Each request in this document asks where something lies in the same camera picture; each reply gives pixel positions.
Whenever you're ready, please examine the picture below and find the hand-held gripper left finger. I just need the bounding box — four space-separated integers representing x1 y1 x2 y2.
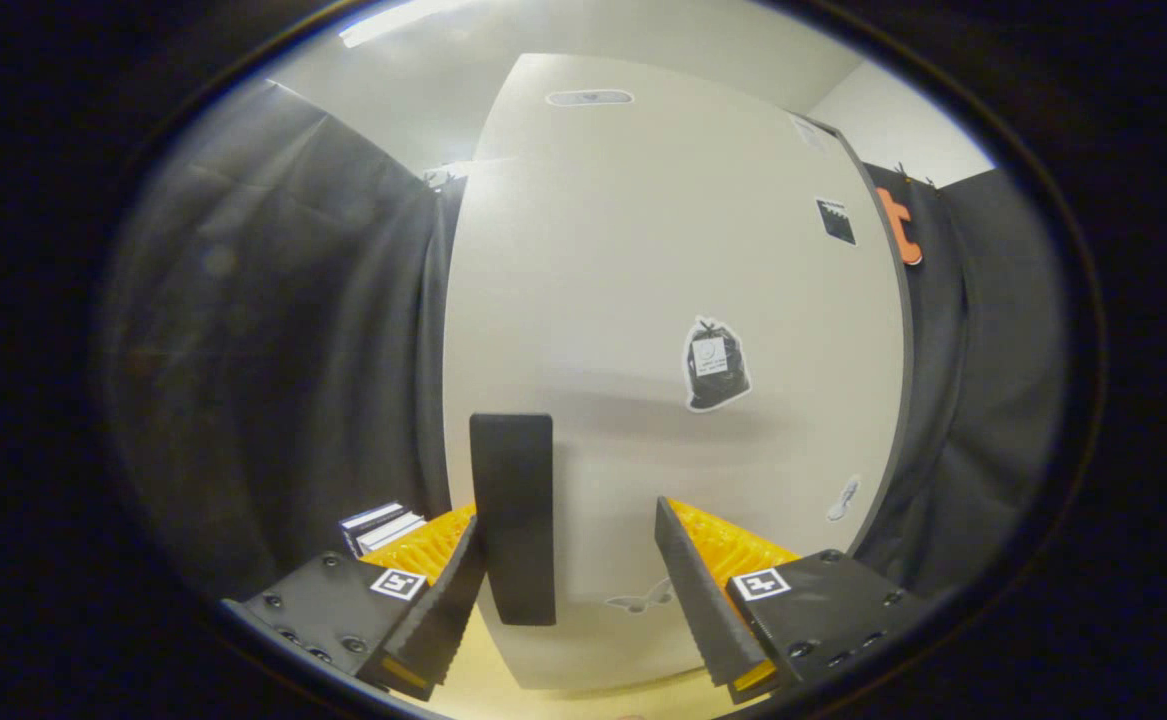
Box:
223 503 486 701

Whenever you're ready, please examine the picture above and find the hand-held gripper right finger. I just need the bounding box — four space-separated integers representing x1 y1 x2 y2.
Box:
655 497 929 704

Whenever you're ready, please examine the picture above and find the black door handle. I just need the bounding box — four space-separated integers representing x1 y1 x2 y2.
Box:
470 413 556 627

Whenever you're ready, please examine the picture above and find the gray shoe cabinet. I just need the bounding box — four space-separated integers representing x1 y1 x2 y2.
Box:
803 115 916 561

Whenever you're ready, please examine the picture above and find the white book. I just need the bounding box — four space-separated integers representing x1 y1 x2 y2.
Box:
353 510 422 553

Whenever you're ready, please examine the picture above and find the dark blue book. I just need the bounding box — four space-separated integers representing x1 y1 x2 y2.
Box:
340 502 406 551

